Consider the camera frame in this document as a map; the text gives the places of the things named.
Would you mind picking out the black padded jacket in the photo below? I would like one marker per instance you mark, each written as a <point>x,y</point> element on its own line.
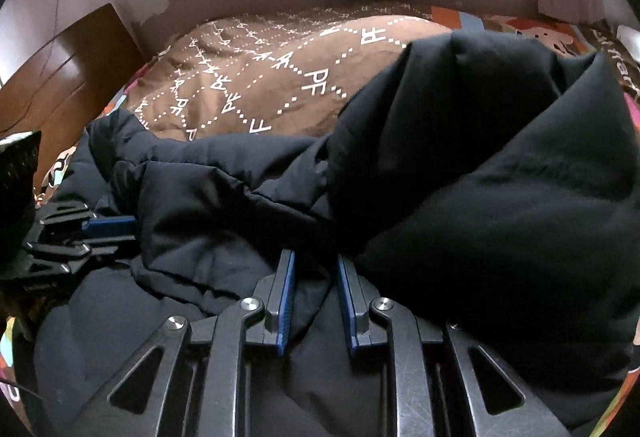
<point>450,217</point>

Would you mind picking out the white bag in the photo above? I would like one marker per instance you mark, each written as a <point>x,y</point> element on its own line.
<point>629,38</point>

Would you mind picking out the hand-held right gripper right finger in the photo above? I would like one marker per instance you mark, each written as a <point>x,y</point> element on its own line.
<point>350,312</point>

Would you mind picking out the printed cartoon blanket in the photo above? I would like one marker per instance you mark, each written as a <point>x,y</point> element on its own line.
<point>250,77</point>

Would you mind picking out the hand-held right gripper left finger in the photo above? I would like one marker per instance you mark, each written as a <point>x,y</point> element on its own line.
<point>285,307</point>

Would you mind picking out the wooden headboard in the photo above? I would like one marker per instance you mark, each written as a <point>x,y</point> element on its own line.
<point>75,82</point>

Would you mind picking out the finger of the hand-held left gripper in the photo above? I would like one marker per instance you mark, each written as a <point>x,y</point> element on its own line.
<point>110,226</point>
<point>55,251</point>

